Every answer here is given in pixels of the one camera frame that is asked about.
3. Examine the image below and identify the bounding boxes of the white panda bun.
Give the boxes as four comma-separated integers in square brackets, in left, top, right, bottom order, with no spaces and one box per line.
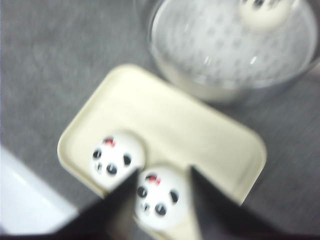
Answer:
[89,131,147,191]
[134,165,191,231]
[238,0,292,29]

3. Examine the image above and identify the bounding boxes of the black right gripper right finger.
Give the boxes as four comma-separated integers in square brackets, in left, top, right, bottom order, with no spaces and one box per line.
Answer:
[190,165,287,240]

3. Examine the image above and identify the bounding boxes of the white box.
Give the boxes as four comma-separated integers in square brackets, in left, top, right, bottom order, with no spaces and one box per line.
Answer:
[0,146,79,235]

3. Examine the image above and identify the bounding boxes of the cream rectangular tray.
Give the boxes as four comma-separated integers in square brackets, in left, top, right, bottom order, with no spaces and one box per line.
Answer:
[57,64,267,240]

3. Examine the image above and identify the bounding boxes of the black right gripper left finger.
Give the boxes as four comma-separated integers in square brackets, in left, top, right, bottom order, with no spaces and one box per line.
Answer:
[62,170,139,240]

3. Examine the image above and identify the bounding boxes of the stainless steel steamer pot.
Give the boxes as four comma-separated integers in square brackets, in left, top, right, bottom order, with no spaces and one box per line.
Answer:
[148,0,320,105]

